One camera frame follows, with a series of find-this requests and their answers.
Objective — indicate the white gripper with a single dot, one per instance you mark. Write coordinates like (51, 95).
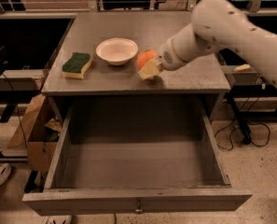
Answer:
(168, 58)

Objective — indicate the orange fruit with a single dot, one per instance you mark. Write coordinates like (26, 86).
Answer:
(144, 57)

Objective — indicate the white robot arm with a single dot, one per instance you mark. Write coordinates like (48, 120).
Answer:
(216, 25)

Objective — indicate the open grey top drawer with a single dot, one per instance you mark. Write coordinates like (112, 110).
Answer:
(117, 150)

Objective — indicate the small metal drawer knob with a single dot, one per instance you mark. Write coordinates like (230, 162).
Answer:
(139, 210)

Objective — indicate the white ceramic bowl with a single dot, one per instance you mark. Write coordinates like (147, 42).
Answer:
(117, 51)

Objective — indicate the grey wooden cabinet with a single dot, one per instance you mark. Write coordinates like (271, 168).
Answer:
(149, 30)

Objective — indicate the green and yellow sponge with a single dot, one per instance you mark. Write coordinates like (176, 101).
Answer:
(77, 65)

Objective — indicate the small yellow foam piece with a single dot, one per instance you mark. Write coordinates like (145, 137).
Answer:
(242, 67)

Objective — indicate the black table leg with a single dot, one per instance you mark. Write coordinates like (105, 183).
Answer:
(243, 125)

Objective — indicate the brown cardboard box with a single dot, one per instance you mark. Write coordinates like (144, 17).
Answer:
(33, 132)

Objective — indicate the white sneaker bottom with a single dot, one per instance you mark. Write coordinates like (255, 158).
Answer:
(57, 220)

